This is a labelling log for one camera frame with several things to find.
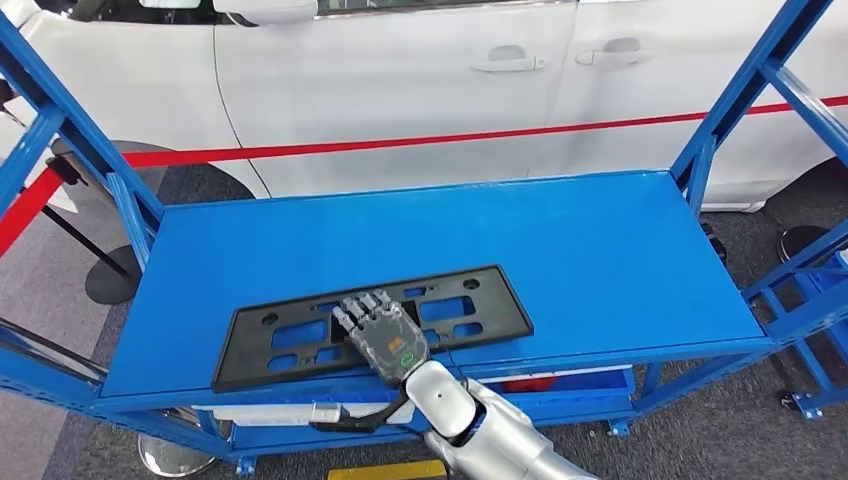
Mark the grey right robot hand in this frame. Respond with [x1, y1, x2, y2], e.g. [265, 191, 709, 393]
[331, 289, 432, 389]

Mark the black plastic frame part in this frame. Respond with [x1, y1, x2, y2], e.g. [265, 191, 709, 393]
[210, 264, 535, 394]

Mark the blue metal shelf rack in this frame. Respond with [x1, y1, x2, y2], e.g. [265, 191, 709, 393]
[0, 0, 848, 478]

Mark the blue wheeled shelf rack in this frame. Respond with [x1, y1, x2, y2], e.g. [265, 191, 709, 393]
[760, 246, 848, 423]

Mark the yellow floor tape square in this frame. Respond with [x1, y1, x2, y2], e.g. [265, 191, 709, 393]
[326, 458, 450, 480]

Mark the red item in crate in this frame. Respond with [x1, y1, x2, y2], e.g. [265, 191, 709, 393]
[498, 376, 559, 395]

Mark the blue plastic crate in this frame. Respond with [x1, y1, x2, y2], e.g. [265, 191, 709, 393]
[457, 367, 639, 427]

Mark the red barrier belt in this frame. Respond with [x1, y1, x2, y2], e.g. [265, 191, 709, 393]
[0, 167, 66, 260]
[122, 94, 848, 169]

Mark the white car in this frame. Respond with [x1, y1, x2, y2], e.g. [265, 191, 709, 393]
[0, 0, 848, 213]

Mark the black stanchion with round base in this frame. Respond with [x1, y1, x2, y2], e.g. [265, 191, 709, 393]
[40, 205, 144, 307]

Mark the black ribbed block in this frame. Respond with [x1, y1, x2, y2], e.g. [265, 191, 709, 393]
[698, 221, 728, 268]

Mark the black stanchion belt head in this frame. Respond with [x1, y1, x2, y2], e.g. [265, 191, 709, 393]
[44, 153, 89, 188]

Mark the black round stanchion base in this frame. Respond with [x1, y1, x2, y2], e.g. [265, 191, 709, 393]
[776, 225, 831, 265]

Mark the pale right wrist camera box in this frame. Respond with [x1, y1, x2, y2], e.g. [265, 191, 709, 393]
[308, 401, 346, 427]

